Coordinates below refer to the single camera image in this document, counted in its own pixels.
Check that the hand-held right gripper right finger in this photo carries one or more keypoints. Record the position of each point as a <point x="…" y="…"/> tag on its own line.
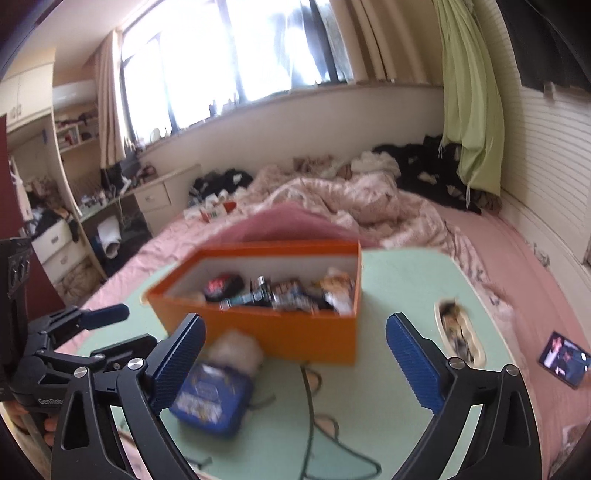
<point x="415" y="364"/>

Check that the green cartoon desktop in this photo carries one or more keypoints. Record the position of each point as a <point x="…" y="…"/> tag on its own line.
<point x="378" y="415"/>

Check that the white shelf unit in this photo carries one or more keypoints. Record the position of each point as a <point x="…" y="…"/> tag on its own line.
<point x="27" y="92"/>

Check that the smartphone with lit screen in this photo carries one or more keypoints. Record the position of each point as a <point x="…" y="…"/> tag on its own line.
<point x="563" y="357"/>

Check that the blue packet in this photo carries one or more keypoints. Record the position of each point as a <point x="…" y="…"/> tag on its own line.
<point x="207" y="397"/>

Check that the white clothes heap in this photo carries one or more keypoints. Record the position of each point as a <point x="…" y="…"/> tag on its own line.
<point x="374" y="164"/>

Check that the black hanging clothes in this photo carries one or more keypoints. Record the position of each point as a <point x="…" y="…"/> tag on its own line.
<point x="545" y="46"/>

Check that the black and white clothes pile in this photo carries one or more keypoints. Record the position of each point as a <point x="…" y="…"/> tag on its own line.
<point x="221" y="184"/>

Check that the heap of small trinkets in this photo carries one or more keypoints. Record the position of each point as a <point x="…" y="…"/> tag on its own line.
<point x="457" y="332"/>

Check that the white drawer cabinet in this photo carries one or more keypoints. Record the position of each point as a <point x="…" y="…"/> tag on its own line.
<point x="157" y="198"/>

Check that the orange cardboard box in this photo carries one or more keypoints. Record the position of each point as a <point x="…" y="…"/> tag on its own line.
<point x="277" y="332"/>

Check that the round table mirror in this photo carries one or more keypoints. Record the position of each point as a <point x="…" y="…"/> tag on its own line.
<point x="155" y="135"/>

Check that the beige curtain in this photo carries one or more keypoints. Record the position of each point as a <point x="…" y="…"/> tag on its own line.
<point x="383" y="41"/>
<point x="111" y="101"/>

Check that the grey fur pom-pom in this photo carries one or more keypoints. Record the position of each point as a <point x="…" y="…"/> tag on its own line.
<point x="235" y="350"/>

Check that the light green hanging garment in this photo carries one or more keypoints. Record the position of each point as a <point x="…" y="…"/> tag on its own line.
<point x="471" y="115"/>

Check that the black and red pouch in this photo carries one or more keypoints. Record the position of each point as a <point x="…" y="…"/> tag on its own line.
<point x="224" y="287"/>

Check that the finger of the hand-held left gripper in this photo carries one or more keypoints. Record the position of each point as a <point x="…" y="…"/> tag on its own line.
<point x="108" y="314"/>
<point x="124" y="346"/>

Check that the maroon pillow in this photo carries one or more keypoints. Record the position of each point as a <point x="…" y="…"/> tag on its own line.
<point x="286" y="226"/>

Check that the large window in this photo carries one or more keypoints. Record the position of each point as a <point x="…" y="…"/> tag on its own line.
<point x="207" y="69"/>

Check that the white paper roll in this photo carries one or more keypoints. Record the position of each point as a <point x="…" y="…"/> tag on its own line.
<point x="108" y="237"/>

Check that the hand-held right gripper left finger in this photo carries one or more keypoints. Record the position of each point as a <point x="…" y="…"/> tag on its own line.
<point x="178" y="360"/>

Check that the white louvered wardrobe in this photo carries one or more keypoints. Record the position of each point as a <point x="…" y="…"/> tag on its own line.
<point x="545" y="161"/>

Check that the pink crumpled duvet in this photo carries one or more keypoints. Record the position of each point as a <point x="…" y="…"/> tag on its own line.
<point x="332" y="194"/>

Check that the person's left hand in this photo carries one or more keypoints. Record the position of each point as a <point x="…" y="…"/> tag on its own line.
<point x="18" y="414"/>

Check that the white drawer unit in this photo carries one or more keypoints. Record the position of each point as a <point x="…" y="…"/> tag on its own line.
<point x="55" y="249"/>

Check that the tan plush cookie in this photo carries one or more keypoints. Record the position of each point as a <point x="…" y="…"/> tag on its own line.
<point x="338" y="278"/>

